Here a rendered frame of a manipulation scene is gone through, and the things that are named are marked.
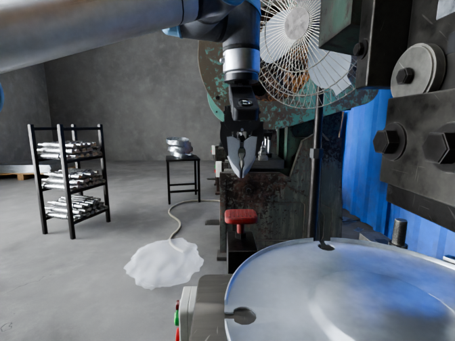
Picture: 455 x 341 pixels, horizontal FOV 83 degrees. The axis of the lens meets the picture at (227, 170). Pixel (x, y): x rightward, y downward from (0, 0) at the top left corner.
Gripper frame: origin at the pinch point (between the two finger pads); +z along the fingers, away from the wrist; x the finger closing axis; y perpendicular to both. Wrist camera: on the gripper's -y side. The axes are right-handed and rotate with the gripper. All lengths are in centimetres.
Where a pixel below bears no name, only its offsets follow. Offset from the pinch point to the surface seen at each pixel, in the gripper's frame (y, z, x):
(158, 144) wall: 627, 43, 167
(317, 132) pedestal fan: 53, -7, -36
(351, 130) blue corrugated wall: 217, -2, -135
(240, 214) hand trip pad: -0.7, 9.0, 0.2
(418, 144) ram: -33.1, -8.5, -11.4
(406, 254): -22.9, 6.8, -19.8
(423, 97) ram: -33.0, -12.2, -11.4
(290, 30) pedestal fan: 44, -43, -21
